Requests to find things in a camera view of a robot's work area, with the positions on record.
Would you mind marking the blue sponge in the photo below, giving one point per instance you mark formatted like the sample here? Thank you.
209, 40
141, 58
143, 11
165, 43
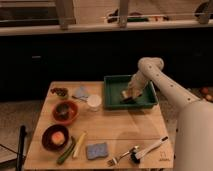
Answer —
99, 150

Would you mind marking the wooden railing shelf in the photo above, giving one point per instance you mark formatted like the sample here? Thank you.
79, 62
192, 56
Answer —
33, 17

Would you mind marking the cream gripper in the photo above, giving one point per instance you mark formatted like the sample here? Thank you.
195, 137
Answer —
131, 92

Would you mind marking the blue cloth piece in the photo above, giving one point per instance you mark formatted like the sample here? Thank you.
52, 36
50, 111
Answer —
80, 93

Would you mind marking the orange bowl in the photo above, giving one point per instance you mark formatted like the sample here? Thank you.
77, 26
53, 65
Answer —
65, 112

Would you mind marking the dark toy grapes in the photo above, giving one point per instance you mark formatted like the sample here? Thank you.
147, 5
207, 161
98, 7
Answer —
60, 92

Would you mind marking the dark red bowl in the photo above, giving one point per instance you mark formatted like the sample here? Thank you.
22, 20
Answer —
47, 137

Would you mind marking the green plastic tray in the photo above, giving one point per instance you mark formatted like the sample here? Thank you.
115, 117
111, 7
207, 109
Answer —
113, 99

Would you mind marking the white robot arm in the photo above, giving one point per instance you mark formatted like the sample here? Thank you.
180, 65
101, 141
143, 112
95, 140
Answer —
194, 137

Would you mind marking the white plastic cup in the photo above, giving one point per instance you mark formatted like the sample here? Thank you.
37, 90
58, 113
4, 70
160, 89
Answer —
94, 102

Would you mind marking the yellow toy vegetable stick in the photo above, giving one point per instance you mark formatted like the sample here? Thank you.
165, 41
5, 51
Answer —
79, 144

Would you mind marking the white handled black brush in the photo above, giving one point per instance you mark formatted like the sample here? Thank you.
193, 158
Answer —
137, 156

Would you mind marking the green toy cucumber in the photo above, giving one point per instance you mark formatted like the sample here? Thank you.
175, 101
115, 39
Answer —
66, 154

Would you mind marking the black stand pole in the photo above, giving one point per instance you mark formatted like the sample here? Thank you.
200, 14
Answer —
20, 155

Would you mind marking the orange toy food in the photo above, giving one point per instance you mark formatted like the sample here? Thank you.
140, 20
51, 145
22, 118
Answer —
58, 138

